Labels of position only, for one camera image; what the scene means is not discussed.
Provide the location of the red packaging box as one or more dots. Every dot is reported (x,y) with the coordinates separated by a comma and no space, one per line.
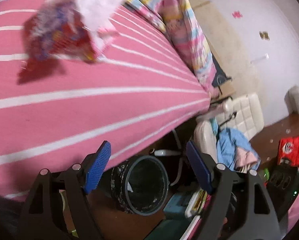
(288,151)

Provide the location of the white pink-edged cloth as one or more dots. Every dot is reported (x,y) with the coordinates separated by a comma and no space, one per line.
(95,17)

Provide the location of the stack of books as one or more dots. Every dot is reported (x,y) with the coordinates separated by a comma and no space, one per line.
(185,205)

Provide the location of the dark blue pillow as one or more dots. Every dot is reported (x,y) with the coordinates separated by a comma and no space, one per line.
(220,76)

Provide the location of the black round trash bin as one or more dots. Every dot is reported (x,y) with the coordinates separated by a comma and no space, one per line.
(139,185)

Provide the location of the pink striped bed mattress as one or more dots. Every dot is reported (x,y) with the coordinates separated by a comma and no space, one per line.
(55,116)

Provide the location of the red snack wrapper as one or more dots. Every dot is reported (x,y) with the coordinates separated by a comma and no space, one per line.
(57,28)

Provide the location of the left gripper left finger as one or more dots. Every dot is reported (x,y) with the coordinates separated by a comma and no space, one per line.
(42,213)

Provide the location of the colourful cartoon quilt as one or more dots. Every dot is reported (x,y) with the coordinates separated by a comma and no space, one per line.
(177,21)

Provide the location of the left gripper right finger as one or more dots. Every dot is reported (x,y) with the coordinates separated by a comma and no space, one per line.
(240,206)

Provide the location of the pink garment on chair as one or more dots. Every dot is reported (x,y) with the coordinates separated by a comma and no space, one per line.
(244,158)

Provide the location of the white bag by wall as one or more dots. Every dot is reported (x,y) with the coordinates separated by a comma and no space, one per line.
(292,99)

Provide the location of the cream leather office chair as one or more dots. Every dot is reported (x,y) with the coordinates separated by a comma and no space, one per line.
(243,113)

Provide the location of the blue cloth on chair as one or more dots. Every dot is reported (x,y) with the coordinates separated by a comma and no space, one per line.
(227,140)

